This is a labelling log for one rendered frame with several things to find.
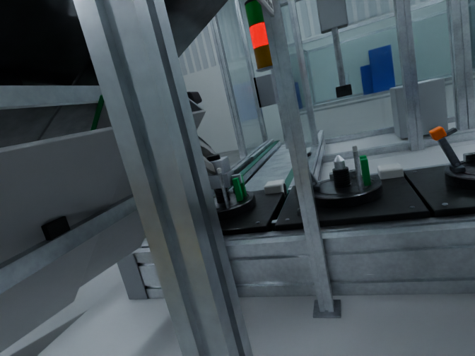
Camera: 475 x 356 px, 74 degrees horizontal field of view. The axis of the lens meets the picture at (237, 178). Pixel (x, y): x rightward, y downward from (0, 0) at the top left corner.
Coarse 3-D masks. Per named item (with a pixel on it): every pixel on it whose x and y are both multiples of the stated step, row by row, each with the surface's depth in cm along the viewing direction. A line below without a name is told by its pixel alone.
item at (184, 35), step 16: (176, 0) 30; (192, 0) 32; (208, 0) 33; (224, 0) 35; (176, 16) 32; (192, 16) 34; (208, 16) 36; (176, 32) 35; (192, 32) 37; (176, 48) 38; (80, 80) 32; (96, 80) 34; (64, 112) 36; (80, 112) 38; (48, 128) 37; (64, 128) 39; (80, 128) 41
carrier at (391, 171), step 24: (336, 168) 60; (384, 168) 67; (336, 192) 59; (360, 192) 55; (384, 192) 59; (408, 192) 56; (288, 216) 58; (336, 216) 53; (360, 216) 51; (384, 216) 49; (408, 216) 48
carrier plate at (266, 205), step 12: (252, 192) 79; (264, 192) 77; (264, 204) 68; (276, 204) 66; (240, 216) 64; (252, 216) 62; (264, 216) 61; (276, 216) 64; (228, 228) 59; (240, 228) 57; (252, 228) 57; (264, 228) 56
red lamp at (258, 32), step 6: (258, 24) 74; (264, 24) 74; (252, 30) 75; (258, 30) 74; (264, 30) 74; (252, 36) 75; (258, 36) 74; (264, 36) 74; (252, 42) 76; (258, 42) 75; (264, 42) 74
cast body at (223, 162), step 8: (216, 160) 66; (224, 160) 67; (216, 168) 66; (224, 168) 66; (208, 176) 67; (216, 176) 67; (224, 176) 66; (232, 176) 67; (240, 176) 67; (216, 184) 67; (232, 184) 68
